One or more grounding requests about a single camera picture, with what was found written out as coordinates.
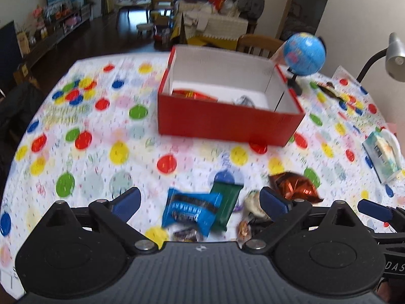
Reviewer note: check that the low television cabinet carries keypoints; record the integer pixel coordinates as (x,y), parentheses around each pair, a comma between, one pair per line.
(53,38)

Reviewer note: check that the cluttered sofa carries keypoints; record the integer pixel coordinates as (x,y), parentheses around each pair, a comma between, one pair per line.
(221,9)

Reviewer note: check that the wooden chair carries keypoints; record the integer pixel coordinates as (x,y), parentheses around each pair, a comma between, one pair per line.
(259,45)

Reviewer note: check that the pale green orange snack packet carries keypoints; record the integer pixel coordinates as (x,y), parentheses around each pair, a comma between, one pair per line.
(253,201)

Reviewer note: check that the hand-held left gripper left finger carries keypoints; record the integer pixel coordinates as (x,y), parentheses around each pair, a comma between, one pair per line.
(126,204)

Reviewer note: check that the dark wrapped candy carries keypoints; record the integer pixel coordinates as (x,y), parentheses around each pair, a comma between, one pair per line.
(186,235)

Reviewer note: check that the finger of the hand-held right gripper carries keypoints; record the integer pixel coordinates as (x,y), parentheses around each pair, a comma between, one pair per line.
(375,209)

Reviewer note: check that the small blue globe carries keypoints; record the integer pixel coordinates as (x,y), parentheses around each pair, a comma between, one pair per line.
(304,53)

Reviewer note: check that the silver snack packet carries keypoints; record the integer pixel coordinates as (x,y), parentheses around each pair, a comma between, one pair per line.
(245,100)

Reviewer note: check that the dark flat packet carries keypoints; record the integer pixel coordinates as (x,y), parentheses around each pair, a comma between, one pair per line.
(327,89)

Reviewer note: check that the tissue pack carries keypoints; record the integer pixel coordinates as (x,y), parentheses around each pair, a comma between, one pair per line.
(381,153)

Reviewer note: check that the grey desk lamp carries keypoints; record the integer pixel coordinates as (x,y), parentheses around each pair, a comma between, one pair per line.
(395,55)

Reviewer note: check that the red cardboard box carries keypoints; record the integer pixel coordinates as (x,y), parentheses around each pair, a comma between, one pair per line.
(227,123)

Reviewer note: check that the copper foil snack packet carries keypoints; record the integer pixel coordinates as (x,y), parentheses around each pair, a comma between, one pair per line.
(296,185)

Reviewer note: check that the balloon print tablecloth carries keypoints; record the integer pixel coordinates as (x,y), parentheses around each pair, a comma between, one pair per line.
(104,152)

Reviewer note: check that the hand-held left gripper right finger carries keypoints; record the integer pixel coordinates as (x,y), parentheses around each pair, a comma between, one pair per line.
(273,204)

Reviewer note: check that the blue snack packet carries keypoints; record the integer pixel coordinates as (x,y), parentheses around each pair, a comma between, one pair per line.
(189,209)

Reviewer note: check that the small wooden stool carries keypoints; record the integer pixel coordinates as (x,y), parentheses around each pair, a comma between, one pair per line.
(145,28)

